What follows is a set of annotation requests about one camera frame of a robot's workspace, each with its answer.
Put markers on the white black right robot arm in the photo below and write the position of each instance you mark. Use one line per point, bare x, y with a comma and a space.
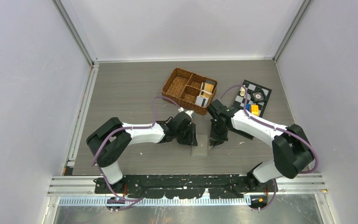
292, 152

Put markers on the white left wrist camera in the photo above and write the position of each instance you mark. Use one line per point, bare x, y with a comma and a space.
190, 113

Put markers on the woven brown compartment basket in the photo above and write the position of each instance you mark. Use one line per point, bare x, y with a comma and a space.
184, 86

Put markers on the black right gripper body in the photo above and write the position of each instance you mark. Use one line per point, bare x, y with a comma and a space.
218, 133

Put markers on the grey card stack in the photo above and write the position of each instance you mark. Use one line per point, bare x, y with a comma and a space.
211, 82

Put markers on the orange blue toy block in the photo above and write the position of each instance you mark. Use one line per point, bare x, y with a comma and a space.
253, 109

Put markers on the striped grey card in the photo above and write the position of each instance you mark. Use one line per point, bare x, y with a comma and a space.
201, 101

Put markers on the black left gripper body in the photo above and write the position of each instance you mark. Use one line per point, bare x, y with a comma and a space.
186, 136

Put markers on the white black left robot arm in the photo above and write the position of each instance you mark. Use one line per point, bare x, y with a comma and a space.
109, 141

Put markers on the black square framed object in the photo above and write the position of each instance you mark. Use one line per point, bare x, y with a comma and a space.
258, 96

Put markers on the taupe leather card holder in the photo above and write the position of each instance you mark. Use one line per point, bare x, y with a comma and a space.
202, 147

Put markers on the cream chess piece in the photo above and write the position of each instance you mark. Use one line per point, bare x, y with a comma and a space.
242, 91

